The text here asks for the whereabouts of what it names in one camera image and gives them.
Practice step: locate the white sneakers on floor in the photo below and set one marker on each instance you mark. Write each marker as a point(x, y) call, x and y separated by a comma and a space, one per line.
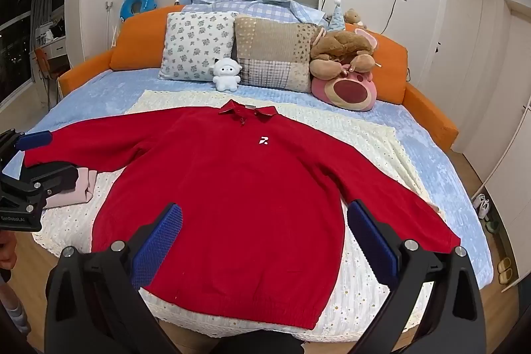
point(482, 205)

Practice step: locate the light blue bed sheet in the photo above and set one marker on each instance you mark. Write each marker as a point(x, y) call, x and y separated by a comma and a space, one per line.
point(113, 93)

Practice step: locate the orange sofa bed frame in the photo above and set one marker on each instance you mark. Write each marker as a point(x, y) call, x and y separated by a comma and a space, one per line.
point(140, 46)

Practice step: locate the beige patchwork pillow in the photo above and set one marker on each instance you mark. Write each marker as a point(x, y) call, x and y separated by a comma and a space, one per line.
point(274, 55)

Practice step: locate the orange chair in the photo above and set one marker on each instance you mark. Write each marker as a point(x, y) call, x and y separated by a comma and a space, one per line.
point(48, 75)

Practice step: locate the red polo sweater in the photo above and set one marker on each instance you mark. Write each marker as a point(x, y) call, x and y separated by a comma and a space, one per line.
point(249, 204)

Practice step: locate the white desk by window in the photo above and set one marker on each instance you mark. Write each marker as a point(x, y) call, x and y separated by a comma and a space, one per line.
point(51, 39)

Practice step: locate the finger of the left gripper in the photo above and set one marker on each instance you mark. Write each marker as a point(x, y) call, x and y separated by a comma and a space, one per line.
point(29, 141)
point(48, 179)

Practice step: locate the slippers on floor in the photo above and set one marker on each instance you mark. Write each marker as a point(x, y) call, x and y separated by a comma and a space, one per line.
point(505, 271)

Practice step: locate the small bear with party hat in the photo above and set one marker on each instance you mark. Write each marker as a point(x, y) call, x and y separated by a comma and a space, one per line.
point(340, 19)

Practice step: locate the blue checkered blanket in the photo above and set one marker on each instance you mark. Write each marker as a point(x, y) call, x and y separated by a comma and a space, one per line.
point(282, 11)

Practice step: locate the pink strawberry bear plush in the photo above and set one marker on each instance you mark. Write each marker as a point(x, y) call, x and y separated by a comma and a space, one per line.
point(356, 91)

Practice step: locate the person left hand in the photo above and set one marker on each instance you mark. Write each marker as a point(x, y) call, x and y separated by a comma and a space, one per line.
point(8, 243)

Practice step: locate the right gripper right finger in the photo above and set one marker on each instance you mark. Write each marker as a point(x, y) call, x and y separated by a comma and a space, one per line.
point(453, 321)

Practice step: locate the small white plush sheep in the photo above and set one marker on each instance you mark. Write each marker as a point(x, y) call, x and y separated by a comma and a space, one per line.
point(226, 75)

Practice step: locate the brown bear plush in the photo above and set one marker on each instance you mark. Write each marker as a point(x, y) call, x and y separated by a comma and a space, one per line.
point(342, 52)

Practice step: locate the white daisy eyelet blanket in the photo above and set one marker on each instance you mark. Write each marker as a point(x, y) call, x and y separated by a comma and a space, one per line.
point(356, 154)

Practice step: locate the folded pink garment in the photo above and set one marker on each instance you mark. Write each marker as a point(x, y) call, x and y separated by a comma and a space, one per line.
point(81, 193)

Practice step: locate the floral white pillow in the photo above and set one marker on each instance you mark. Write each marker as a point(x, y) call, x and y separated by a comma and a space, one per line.
point(194, 41)

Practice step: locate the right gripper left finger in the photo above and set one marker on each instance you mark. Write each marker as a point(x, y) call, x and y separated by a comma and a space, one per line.
point(94, 305)

